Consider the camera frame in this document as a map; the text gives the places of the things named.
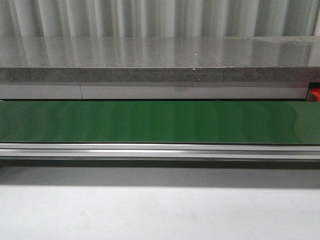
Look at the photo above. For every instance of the grey speckled stone counter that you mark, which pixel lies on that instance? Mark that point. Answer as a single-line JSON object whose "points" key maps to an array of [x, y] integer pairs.
{"points": [[152, 68]]}

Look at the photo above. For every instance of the green conveyor belt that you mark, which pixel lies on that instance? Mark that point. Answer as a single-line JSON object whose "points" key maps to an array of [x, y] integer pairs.
{"points": [[151, 121]]}

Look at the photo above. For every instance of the aluminium conveyor frame rail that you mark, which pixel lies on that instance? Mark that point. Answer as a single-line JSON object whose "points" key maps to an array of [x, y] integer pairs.
{"points": [[161, 150]]}

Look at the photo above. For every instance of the red object behind counter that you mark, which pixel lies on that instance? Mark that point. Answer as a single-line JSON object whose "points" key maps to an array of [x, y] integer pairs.
{"points": [[314, 94]]}

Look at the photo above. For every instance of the white pleated curtain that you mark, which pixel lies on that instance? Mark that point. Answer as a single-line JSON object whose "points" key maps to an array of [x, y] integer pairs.
{"points": [[159, 18]]}

